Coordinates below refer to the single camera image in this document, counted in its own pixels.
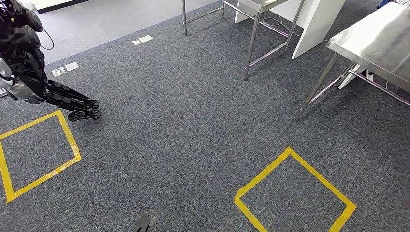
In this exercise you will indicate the stainless steel workbench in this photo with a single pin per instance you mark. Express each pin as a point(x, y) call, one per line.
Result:
point(378, 41)

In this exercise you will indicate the yellow floor tape square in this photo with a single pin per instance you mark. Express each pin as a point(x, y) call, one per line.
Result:
point(290, 150)

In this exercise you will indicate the grey floor outlet plate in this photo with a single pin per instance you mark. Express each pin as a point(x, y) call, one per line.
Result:
point(72, 66)
point(59, 71)
point(143, 40)

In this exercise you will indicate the stainless steel table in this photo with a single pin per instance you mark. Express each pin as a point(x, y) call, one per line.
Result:
point(262, 4)

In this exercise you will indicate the black humanoid robot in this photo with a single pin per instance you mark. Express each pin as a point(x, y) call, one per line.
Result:
point(25, 64)

